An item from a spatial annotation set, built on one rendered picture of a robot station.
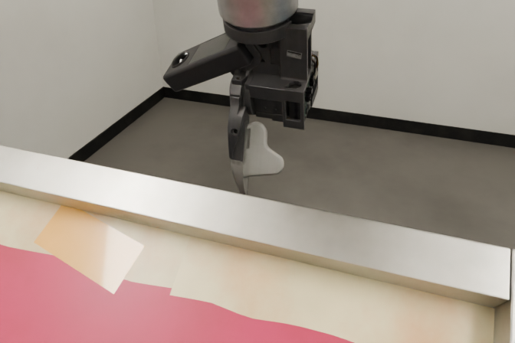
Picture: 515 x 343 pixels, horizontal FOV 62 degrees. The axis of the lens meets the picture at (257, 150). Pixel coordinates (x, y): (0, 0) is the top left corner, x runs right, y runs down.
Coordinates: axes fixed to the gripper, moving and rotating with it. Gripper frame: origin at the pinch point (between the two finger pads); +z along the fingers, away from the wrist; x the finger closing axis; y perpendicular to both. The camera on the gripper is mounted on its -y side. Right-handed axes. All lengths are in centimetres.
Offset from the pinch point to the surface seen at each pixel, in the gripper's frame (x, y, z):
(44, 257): -23.1, -13.4, -6.1
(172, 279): -22.0, -0.3, -6.5
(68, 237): -20.8, -11.9, -6.8
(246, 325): -23.8, 7.2, -6.0
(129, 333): -26.9, -2.3, -5.2
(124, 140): 161, -188, 206
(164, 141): 170, -156, 208
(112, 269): -22.5, -6.2, -6.4
